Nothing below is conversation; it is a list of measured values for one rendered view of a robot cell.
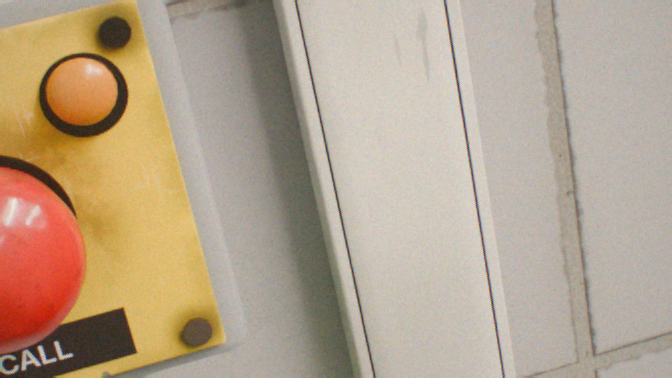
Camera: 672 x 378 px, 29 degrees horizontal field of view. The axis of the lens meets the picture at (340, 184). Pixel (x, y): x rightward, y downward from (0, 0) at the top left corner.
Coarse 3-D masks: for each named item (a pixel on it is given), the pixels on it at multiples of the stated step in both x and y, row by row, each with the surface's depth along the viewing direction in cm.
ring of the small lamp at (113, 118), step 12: (60, 60) 27; (96, 60) 27; (108, 60) 27; (48, 72) 27; (120, 72) 27; (120, 84) 27; (120, 96) 28; (48, 108) 27; (120, 108) 28; (48, 120) 28; (60, 120) 27; (108, 120) 28; (72, 132) 28; (84, 132) 28; (96, 132) 28
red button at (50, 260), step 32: (0, 192) 26; (32, 192) 26; (0, 224) 26; (32, 224) 26; (64, 224) 26; (0, 256) 26; (32, 256) 26; (64, 256) 26; (0, 288) 26; (32, 288) 26; (64, 288) 27; (0, 320) 26; (32, 320) 26; (0, 352) 27
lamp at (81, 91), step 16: (64, 64) 27; (80, 64) 27; (96, 64) 27; (48, 80) 27; (64, 80) 27; (80, 80) 27; (96, 80) 27; (112, 80) 27; (48, 96) 27; (64, 96) 27; (80, 96) 27; (96, 96) 27; (112, 96) 27; (64, 112) 27; (80, 112) 27; (96, 112) 27
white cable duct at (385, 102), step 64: (320, 0) 34; (384, 0) 34; (448, 0) 35; (320, 64) 34; (384, 64) 35; (448, 64) 35; (320, 128) 35; (384, 128) 36; (448, 128) 36; (320, 192) 36; (384, 192) 36; (448, 192) 37; (384, 256) 37; (448, 256) 38; (384, 320) 38; (448, 320) 39
